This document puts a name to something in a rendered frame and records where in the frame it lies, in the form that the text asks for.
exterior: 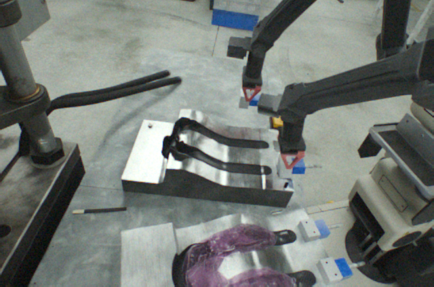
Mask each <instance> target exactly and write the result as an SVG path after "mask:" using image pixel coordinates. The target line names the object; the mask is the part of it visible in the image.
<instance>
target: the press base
mask: <svg viewBox="0 0 434 287"><path fill-rule="evenodd" d="M84 175H85V168H84V166H83V162H82V158H81V156H79V157H78V159H77V161H76V162H75V165H74V166H73V168H72V170H71V172H70V174H69V175H68V177H67V179H66V180H65V182H64V184H63V186H62V188H61V190H60V191H59V193H58V195H57V197H56V198H55V200H54V202H53V204H52V206H51V208H50V209H49V211H48V213H47V214H46V216H45V218H44V220H43V222H42V224H41V226H40V227H39V229H38V231H37V232H36V234H35V236H34V238H33V240H32V242H31V243H30V245H29V247H28V249H27V250H26V252H25V254H24V256H23V257H22V260H21V261H20V263H19V265H18V267H17V268H16V270H15V272H14V274H13V276H12V278H11V279H10V281H9V283H8V285H7V286H6V287H28V285H29V284H30V282H31V280H32V278H33V276H34V274H35V272H36V270H37V268H38V266H39V264H40V262H41V259H42V258H43V256H44V254H45V252H46V250H47V248H48V246H49V244H50V242H51V240H52V238H53V236H54V234H55V232H56V230H57V228H58V226H59V224H60V222H61V220H62V218H63V216H64V214H65V212H66V210H67V208H68V206H69V204H70V202H71V201H72V199H73V197H74V195H75V193H76V191H77V189H78V187H79V185H80V183H81V181H82V179H83V177H84Z"/></svg>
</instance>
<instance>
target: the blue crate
mask: <svg viewBox="0 0 434 287"><path fill-rule="evenodd" d="M258 19H259V16H256V15H251V14H244V13H239V12H231V11H226V10H222V9H214V8H213V13H212V25H216V26H224V27H229V28H237V29H242V30H247V31H253V28H254V27H255V26H256V24H257V23H258Z"/></svg>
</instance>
